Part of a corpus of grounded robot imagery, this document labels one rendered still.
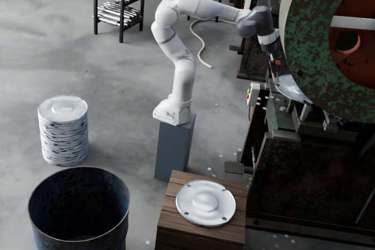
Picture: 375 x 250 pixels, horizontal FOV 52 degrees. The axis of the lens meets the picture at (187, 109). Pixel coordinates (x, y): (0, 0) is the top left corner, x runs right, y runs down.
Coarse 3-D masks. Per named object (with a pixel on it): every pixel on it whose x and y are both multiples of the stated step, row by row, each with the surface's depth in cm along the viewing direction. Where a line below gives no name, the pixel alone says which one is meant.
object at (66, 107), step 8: (56, 96) 247; (64, 96) 249; (72, 96) 250; (40, 104) 238; (48, 104) 239; (56, 104) 239; (64, 104) 240; (72, 104) 242; (80, 104) 244; (40, 112) 232; (48, 112) 233; (56, 112) 233; (64, 112) 234; (72, 112) 236; (80, 112) 237; (48, 120) 226; (56, 120) 227; (64, 120) 228; (72, 120) 228
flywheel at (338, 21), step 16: (352, 0) 140; (368, 0) 139; (336, 16) 139; (352, 16) 143; (368, 16) 142; (336, 32) 147; (368, 32) 146; (352, 48) 153; (368, 48) 149; (336, 64) 154; (352, 64) 154; (368, 64) 153; (352, 80) 157; (368, 80) 157
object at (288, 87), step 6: (282, 78) 213; (288, 78) 214; (282, 84) 207; (288, 84) 208; (294, 84) 208; (282, 90) 202; (288, 90) 203; (294, 90) 203; (300, 90) 203; (288, 96) 197; (294, 96) 199; (300, 96) 199; (312, 102) 196
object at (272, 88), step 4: (268, 80) 210; (272, 80) 210; (272, 84) 206; (276, 84) 207; (272, 88) 203; (276, 88) 204; (272, 92) 201; (276, 92) 201; (284, 100) 214; (288, 100) 209; (292, 100) 205; (304, 100) 205; (288, 104) 208; (292, 104) 207; (296, 104) 206; (300, 104) 206; (288, 108) 208; (292, 108) 208; (288, 112) 209
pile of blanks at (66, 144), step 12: (84, 120) 238; (48, 132) 231; (60, 132) 230; (72, 132) 233; (84, 132) 242; (48, 144) 237; (60, 144) 236; (72, 144) 239; (84, 144) 248; (48, 156) 244; (60, 156) 241; (72, 156) 243; (84, 156) 253
